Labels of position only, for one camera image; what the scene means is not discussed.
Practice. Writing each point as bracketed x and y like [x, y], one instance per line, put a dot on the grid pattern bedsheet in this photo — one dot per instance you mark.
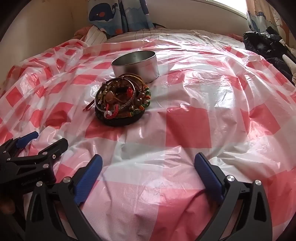
[161, 31]

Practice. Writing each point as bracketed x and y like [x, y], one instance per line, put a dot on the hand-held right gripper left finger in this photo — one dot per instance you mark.
[89, 178]

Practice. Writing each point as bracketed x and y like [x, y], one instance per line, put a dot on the cartoon print curtain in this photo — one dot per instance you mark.
[256, 18]

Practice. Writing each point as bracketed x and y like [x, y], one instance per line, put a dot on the dark clothes pile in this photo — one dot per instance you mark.
[261, 44]

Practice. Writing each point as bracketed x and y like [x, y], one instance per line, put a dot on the pink cloth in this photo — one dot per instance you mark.
[81, 31]

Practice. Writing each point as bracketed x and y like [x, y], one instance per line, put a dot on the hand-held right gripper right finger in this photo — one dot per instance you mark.
[208, 176]

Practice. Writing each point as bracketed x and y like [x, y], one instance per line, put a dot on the red white checkered plastic sheet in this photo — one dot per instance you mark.
[185, 97]

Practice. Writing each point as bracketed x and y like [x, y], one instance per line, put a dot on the striped white pillow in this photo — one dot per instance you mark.
[96, 34]

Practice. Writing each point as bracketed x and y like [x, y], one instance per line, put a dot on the whale print curtain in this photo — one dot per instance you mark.
[104, 14]

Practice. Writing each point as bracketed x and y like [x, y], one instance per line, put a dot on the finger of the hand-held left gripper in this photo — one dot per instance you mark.
[55, 147]
[27, 139]

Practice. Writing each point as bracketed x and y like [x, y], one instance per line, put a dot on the round metal tin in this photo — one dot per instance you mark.
[138, 69]

